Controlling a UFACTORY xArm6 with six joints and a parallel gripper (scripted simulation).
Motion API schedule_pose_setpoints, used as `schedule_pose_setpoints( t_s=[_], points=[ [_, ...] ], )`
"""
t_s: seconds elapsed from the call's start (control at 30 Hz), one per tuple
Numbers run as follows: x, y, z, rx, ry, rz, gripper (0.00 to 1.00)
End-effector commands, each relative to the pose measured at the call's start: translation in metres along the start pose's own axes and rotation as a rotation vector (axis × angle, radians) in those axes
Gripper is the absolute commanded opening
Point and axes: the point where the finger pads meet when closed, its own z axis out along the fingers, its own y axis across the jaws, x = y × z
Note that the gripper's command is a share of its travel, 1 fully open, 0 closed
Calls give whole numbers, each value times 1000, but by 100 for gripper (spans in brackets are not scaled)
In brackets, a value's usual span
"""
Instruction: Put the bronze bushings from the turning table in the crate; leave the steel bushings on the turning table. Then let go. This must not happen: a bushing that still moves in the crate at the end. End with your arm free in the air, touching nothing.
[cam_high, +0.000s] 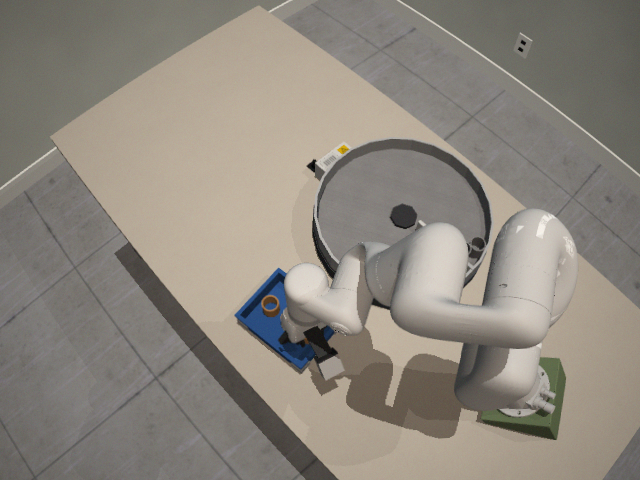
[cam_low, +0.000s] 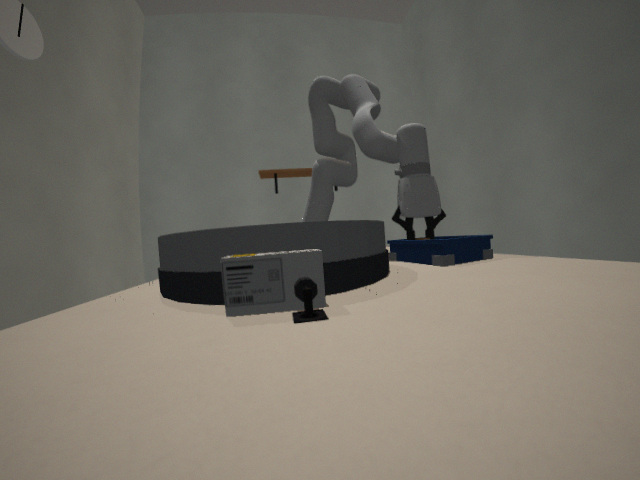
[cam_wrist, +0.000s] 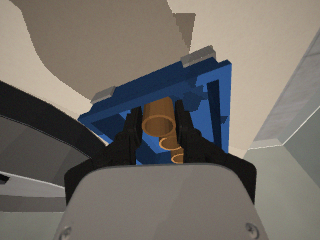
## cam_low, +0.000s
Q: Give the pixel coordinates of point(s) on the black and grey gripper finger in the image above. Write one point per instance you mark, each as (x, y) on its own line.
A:
(432, 223)
(408, 225)

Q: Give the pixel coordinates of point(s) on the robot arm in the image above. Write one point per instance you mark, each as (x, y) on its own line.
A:
(411, 153)

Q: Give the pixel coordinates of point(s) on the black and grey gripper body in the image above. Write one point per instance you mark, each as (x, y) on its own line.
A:
(421, 198)

